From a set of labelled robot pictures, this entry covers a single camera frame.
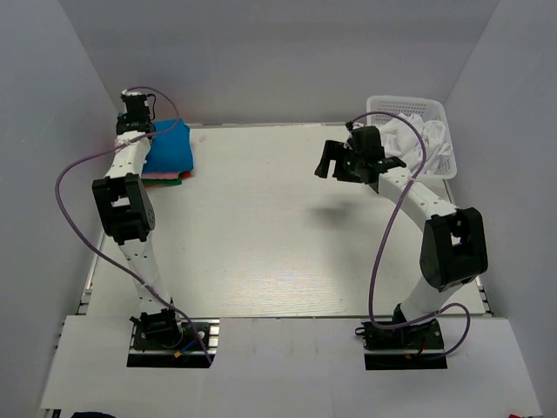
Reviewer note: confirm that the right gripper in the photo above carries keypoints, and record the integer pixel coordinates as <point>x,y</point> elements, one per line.
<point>336,151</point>

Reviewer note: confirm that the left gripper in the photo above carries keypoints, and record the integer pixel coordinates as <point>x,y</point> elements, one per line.
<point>122,118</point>

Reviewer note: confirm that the blue t-shirt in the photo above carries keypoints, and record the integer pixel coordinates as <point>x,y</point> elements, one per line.
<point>170,153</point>

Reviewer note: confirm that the white t-shirt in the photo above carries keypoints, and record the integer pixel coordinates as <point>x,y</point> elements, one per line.
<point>399,140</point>

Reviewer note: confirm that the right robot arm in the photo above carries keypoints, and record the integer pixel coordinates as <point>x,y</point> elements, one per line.
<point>453,248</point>

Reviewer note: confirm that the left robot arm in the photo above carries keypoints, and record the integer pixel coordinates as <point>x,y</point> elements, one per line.
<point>127,214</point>

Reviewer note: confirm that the pink folded t-shirt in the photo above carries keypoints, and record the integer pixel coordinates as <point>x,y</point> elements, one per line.
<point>132,159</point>

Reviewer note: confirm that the green folded t-shirt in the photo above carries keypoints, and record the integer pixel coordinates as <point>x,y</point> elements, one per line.
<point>161,182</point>

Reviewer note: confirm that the white plastic basket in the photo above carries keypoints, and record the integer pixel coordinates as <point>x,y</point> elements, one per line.
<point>416,131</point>

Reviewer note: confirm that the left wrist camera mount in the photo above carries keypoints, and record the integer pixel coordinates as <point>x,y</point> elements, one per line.
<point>130,93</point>

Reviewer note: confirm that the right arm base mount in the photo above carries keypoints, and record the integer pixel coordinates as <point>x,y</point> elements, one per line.
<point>410,348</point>

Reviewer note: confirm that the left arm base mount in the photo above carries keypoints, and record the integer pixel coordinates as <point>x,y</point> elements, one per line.
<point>188,353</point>

